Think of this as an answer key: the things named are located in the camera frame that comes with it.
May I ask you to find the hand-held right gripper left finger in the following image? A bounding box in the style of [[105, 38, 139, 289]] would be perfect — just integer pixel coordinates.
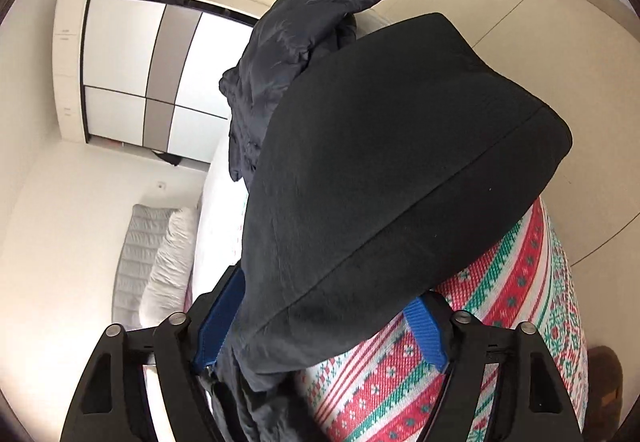
[[60, 266, 247, 442]]

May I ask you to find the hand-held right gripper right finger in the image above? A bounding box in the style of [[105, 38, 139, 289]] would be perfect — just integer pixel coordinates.
[[405, 295, 584, 442]]

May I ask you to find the black quilted jacket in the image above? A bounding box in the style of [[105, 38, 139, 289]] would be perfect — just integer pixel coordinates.
[[210, 0, 574, 442]]

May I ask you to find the red green patterned blanket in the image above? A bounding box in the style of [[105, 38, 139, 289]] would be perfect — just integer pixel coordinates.
[[295, 197, 592, 442]]

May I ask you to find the cream pillow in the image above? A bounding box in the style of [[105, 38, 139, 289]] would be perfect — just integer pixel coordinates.
[[140, 207, 201, 329]]

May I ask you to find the grey quilted headboard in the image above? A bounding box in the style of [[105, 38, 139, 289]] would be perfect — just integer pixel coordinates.
[[111, 203, 176, 329]]

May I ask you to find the dark cloth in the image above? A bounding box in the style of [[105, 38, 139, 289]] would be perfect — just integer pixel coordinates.
[[150, 149, 184, 167]]

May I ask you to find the brown object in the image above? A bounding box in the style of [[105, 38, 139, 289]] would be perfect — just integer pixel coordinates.
[[587, 345, 624, 416]]

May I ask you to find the white grey panel wardrobe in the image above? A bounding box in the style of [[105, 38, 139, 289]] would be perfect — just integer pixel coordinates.
[[52, 0, 259, 168]]

